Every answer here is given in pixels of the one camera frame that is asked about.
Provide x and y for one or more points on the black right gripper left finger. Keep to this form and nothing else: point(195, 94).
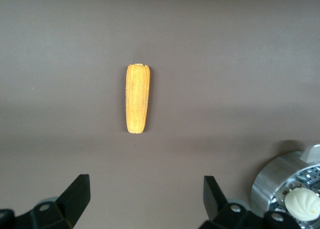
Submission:
point(71, 199)

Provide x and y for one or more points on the yellow corn cob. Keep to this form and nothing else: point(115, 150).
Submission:
point(137, 99)

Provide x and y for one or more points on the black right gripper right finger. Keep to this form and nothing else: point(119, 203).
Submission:
point(215, 201)

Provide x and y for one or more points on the stainless steel steamer pot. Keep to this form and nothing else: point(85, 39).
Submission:
point(270, 179)

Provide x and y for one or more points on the white steamed bun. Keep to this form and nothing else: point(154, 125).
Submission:
point(302, 204)

